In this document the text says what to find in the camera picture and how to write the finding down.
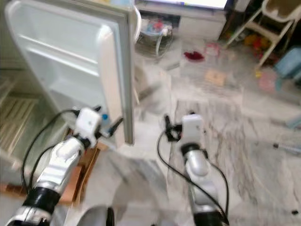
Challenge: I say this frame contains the white-lined fridge door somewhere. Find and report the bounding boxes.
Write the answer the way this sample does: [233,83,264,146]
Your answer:
[5,0,135,145]

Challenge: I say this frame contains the grey fridge cabinet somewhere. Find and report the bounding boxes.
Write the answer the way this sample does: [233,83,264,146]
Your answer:
[0,0,57,184]

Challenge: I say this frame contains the orange floor tile toy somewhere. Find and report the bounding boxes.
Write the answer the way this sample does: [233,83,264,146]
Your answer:
[206,70,226,86]

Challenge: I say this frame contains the dark red cloth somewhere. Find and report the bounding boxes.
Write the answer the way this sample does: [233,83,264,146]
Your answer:
[184,51,205,62]

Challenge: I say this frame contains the small pink container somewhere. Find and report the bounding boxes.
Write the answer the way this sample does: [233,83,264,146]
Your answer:
[205,42,221,56]

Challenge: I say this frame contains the pink floor tile toy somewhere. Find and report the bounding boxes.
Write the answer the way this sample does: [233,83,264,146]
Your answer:
[259,71,277,92]

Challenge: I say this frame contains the grey robot left leg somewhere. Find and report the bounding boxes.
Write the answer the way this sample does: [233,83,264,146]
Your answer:
[78,206,116,226]

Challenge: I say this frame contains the colourful baby bouncer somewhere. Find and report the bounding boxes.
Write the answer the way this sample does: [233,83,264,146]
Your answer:
[136,16,174,57]

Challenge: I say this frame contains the orange and red toys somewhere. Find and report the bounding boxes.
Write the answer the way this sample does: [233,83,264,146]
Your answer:
[245,34,271,51]

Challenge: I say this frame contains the grey metal rod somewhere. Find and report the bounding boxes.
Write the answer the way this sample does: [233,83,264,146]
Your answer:
[274,144,301,154]

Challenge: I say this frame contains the light blue plastic stool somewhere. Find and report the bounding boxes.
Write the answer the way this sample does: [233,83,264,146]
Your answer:
[275,46,301,81]

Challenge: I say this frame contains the bright white screen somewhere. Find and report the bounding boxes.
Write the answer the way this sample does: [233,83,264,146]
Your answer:
[136,0,229,10]

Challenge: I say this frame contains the wooden high chair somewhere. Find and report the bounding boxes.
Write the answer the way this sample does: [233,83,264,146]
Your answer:
[223,0,301,66]

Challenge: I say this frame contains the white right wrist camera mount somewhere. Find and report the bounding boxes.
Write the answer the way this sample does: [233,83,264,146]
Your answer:
[181,114,204,145]

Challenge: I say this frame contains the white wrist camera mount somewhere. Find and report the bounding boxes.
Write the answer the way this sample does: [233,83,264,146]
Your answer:
[77,107,103,142]
[181,114,204,145]

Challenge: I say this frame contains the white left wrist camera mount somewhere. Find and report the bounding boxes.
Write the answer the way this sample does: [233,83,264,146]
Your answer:
[77,107,103,142]

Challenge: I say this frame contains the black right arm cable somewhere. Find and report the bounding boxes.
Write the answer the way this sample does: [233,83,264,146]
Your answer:
[157,133,230,226]

